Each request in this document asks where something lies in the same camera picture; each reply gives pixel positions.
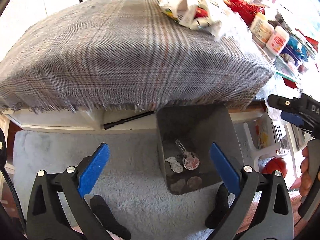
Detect black trash bin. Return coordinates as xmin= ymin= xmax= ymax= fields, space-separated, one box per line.
xmin=156 ymin=104 xmax=244 ymax=196

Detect person's right hand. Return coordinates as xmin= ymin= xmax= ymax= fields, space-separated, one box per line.
xmin=299 ymin=147 xmax=312 ymax=197

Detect red ball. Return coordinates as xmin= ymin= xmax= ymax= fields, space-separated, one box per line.
xmin=262 ymin=157 xmax=287 ymax=178

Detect white pink powder bottle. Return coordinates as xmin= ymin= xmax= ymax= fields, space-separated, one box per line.
xmin=266 ymin=25 xmax=290 ymax=56

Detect yellow cap white bottle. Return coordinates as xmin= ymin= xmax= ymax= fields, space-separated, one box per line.
xmin=250 ymin=12 xmax=274 ymax=48

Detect red plastic basket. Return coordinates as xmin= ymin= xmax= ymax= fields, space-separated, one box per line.
xmin=224 ymin=0 xmax=265 ymax=27

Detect white green foil pouch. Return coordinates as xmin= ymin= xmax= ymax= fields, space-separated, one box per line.
xmin=157 ymin=0 xmax=226 ymax=41

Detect grey plaid tablecloth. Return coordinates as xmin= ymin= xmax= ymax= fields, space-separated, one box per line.
xmin=1 ymin=0 xmax=275 ymax=111

